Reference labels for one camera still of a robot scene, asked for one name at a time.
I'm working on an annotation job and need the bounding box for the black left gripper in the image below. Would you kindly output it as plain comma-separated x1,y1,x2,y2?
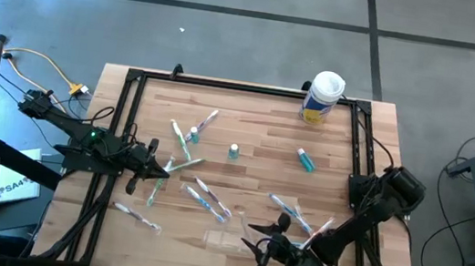
120,135,175,200

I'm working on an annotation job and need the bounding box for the green toothbrush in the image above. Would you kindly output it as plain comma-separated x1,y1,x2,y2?
164,118,198,163
166,153,206,178
145,154,176,210

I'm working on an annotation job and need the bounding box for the blue toothbrush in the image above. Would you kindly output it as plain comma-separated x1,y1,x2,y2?
177,183,231,225
263,192,319,236

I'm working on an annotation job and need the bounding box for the clear acrylic organizer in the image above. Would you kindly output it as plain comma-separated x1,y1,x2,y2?
201,225,255,258

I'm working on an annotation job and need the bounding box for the purple toothbrush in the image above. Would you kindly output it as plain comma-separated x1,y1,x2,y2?
191,176,237,219
182,106,220,148
109,201,166,236

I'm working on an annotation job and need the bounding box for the white printed box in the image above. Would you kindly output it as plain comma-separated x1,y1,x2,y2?
0,142,46,211

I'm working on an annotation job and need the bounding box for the black metal bar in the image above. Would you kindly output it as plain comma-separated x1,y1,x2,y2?
0,133,67,192

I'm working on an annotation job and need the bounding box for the white blue wipes canister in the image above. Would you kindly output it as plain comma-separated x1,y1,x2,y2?
296,66,348,130

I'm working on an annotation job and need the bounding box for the yellow extension cable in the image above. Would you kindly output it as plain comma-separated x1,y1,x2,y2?
0,12,99,99
1,57,75,114

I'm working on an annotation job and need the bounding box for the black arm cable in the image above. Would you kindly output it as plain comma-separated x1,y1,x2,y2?
332,93,405,169

